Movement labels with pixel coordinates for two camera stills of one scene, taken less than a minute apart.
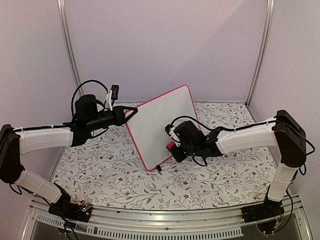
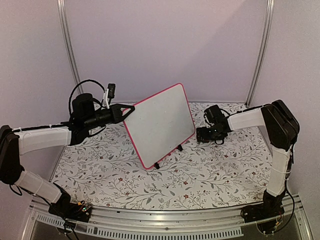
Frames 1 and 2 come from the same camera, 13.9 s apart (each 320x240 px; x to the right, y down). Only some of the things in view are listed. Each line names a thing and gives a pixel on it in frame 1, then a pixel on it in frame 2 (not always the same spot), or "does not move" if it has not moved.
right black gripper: [179, 157] -> [204, 136]
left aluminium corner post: [66, 38] does not move
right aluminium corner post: [264, 50] does not move
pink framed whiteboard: [146, 129] does not move
